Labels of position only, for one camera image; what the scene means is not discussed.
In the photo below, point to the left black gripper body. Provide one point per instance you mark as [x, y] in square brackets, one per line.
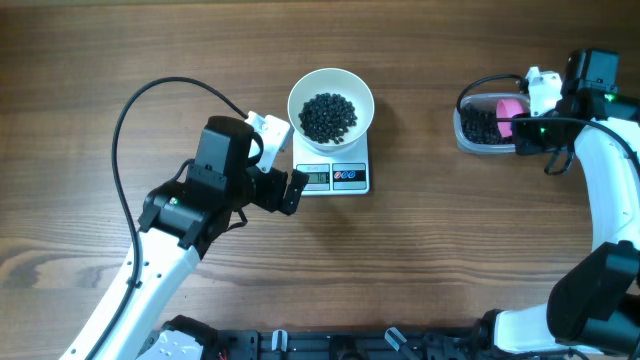
[265, 190]

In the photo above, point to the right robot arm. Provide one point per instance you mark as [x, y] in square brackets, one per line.
[590, 309]

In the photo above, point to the black beans in bowl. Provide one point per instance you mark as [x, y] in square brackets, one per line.
[327, 118]

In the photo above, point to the white digital kitchen scale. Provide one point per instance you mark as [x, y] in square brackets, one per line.
[342, 172]

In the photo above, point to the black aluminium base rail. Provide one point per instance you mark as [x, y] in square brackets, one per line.
[393, 343]

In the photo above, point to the black beans pile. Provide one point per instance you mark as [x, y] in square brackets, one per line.
[479, 126]

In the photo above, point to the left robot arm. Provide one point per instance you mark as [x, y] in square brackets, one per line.
[233, 167]

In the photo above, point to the pink scoop blue handle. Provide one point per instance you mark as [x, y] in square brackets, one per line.
[507, 108]

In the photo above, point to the clear plastic container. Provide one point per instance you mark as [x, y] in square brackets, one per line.
[485, 102]

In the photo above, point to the white round bowl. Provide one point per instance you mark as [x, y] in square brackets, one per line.
[334, 81]

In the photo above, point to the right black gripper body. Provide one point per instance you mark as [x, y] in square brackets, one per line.
[536, 136]

